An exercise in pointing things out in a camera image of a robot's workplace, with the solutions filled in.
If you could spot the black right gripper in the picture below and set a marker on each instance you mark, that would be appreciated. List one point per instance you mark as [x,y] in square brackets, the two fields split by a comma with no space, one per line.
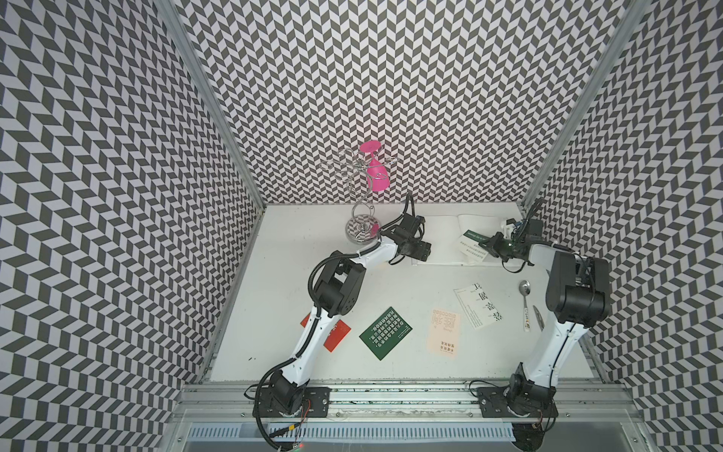
[493,245]

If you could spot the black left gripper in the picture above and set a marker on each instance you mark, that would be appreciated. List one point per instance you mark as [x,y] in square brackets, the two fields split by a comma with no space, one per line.
[423,251]

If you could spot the green white text card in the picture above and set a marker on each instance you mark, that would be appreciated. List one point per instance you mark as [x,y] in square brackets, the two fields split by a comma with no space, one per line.
[468,244]

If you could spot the white photo album bicycle cover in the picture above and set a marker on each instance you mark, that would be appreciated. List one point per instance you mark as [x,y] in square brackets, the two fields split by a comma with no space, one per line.
[443,231]

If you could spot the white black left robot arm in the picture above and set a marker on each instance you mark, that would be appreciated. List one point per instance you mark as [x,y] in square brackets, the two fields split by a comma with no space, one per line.
[334,287]

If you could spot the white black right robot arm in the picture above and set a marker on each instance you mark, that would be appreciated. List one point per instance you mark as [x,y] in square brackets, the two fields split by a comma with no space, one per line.
[577,297]

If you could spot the metal spoon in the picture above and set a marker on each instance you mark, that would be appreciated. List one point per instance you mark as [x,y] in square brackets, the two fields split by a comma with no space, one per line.
[525,290]

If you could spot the white calligraphy card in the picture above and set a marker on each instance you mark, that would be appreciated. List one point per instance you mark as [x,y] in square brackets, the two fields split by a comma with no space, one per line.
[477,306]

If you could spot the pink plastic cup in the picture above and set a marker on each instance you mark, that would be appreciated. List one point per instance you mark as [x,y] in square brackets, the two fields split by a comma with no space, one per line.
[376,173]

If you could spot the dark green grid card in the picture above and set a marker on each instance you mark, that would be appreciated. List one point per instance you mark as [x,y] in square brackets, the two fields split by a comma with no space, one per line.
[385,333]

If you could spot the pale pink card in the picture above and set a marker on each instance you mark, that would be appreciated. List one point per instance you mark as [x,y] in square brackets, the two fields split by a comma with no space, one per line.
[444,332]

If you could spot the red square card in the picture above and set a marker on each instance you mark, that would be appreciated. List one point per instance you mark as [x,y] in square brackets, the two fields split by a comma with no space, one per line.
[336,333]

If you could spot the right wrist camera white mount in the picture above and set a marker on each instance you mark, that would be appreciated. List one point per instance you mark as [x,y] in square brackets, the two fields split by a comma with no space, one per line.
[510,227]

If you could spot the chrome wire cup stand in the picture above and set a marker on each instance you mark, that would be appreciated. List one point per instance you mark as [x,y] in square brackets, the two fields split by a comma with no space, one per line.
[363,227]

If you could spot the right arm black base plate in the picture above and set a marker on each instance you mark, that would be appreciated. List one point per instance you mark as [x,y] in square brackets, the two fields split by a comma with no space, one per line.
[500,403]

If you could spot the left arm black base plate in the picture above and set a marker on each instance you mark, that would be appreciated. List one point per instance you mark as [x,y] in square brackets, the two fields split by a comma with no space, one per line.
[312,402]

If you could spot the aluminium front rail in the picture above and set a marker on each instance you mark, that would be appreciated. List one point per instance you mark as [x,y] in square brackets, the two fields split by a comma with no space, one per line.
[576,400]

